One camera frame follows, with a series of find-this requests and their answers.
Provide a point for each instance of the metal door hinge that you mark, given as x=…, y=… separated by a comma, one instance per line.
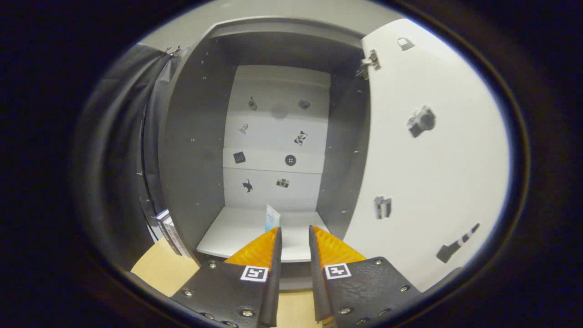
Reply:
x=370, y=63

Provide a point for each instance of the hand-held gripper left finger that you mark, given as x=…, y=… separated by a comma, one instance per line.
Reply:
x=273, y=291

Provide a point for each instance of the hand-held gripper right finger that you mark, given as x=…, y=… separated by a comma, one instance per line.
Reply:
x=317, y=291

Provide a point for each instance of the light blue packet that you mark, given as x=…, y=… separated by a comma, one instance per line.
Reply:
x=272, y=218

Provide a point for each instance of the black backdrop cloth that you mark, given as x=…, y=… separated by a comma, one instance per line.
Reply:
x=118, y=136

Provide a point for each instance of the grey cabinet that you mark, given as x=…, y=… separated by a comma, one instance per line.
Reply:
x=191, y=146

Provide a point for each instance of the grey cabinet shelf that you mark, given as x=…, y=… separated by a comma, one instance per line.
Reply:
x=232, y=232

